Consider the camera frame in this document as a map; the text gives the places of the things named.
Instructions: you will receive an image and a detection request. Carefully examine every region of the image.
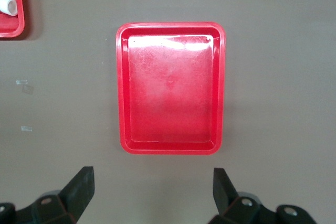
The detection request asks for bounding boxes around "red plastic tray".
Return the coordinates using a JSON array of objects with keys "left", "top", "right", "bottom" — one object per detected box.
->
[
  {"left": 0, "top": 0, "right": 25, "bottom": 38},
  {"left": 115, "top": 22, "right": 226, "bottom": 156}
]

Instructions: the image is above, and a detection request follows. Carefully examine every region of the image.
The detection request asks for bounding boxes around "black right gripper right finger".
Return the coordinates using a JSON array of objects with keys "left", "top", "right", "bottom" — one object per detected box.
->
[{"left": 209, "top": 167, "right": 316, "bottom": 224}]

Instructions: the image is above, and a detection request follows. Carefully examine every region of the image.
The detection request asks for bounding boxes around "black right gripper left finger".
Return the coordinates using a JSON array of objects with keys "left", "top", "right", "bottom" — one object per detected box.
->
[{"left": 0, "top": 166, "right": 95, "bottom": 224}]

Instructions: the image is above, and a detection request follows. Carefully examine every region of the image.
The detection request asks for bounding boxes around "white-capped metal pipe fitting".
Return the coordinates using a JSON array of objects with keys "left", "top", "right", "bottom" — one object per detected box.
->
[{"left": 0, "top": 0, "right": 18, "bottom": 17}]

